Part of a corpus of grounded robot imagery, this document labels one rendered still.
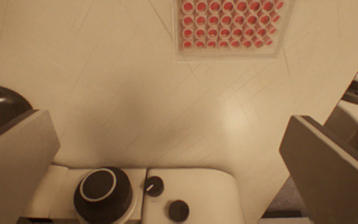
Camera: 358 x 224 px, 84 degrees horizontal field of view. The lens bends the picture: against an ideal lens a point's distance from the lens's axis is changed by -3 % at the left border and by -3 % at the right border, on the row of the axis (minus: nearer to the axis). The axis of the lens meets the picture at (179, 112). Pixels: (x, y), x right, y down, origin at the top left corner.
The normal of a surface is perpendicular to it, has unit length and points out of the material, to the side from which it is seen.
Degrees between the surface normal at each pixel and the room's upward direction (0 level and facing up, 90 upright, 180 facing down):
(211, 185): 90
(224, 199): 90
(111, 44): 0
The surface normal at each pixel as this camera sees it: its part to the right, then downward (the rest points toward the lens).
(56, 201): -0.02, -0.73
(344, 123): -0.99, 0.05
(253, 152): 0.00, 0.68
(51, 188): 0.30, -0.70
